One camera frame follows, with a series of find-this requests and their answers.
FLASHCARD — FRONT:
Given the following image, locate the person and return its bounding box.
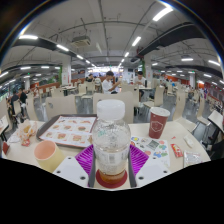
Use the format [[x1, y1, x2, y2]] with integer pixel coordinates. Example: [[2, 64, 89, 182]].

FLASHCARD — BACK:
[[133, 70, 148, 89], [18, 88, 30, 109], [101, 70, 122, 95], [9, 91, 20, 116]]

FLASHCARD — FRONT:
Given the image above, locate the colourful printed flyer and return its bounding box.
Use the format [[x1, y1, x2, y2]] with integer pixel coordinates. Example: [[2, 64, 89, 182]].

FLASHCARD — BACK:
[[129, 135, 171, 168]]

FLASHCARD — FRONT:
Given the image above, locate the red paper cup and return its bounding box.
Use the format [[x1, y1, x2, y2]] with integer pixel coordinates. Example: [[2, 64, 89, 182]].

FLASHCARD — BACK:
[[148, 106, 171, 140]]

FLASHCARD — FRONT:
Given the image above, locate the group of beige chairs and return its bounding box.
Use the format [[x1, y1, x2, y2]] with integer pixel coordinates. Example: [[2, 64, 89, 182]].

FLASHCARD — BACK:
[[0, 78, 214, 134]]

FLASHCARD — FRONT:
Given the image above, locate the red striped sauce packet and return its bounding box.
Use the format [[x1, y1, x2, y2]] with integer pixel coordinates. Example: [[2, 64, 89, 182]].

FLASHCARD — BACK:
[[170, 143, 185, 159]]

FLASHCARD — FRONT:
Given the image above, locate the ceiling air conditioner unit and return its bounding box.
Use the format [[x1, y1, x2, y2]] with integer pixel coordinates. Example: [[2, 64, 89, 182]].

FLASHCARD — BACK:
[[70, 35, 92, 47]]

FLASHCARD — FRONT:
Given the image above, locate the dark brown food tray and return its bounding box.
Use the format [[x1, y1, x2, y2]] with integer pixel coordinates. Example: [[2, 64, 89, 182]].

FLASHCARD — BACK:
[[35, 113, 98, 150]]

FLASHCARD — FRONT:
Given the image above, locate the printed paper tray liner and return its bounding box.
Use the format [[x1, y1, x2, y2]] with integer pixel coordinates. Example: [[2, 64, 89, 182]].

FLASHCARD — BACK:
[[41, 115, 97, 148]]

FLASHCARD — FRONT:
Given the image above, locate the clear plastic tea bottle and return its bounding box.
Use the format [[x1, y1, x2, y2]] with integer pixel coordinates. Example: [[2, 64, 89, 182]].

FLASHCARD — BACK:
[[91, 99, 132, 185]]

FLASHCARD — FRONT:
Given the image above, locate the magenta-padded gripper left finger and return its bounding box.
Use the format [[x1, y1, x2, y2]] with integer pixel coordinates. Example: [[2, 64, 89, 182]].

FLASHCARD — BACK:
[[53, 143, 98, 189]]

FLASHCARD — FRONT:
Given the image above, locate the clear plastic packet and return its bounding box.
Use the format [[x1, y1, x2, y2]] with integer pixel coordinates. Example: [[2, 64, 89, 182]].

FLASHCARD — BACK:
[[183, 150, 204, 169]]

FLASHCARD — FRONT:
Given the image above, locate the group of ceiling lights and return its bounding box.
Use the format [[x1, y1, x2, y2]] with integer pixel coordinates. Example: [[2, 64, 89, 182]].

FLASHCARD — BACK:
[[0, 6, 223, 88]]

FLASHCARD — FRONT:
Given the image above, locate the neighbouring white table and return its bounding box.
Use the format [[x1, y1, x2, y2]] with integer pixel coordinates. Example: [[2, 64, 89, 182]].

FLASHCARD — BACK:
[[207, 109, 224, 135]]

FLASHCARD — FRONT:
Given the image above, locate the yellow mug with pink inside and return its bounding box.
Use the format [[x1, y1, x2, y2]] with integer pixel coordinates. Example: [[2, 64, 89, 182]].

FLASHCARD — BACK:
[[33, 139, 67, 174]]

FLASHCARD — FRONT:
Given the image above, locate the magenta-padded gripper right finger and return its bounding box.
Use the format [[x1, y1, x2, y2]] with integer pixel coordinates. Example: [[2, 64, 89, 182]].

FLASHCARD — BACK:
[[127, 143, 173, 189]]

